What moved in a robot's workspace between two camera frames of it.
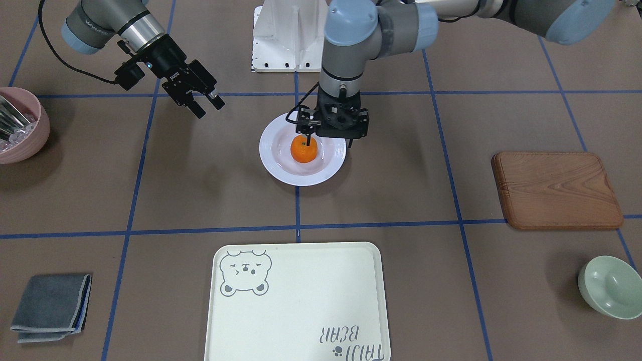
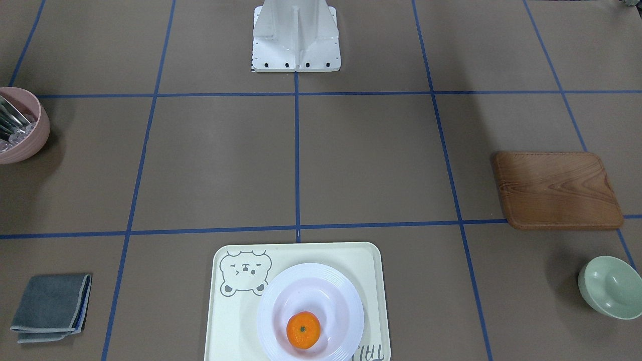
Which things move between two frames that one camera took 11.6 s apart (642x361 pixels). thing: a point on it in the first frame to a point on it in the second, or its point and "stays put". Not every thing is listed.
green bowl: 612,287 stays put
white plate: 276,155 to 317,289
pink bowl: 29,105 stays put
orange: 301,153 to 303,330
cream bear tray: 305,301 stays put
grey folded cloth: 52,307 stays put
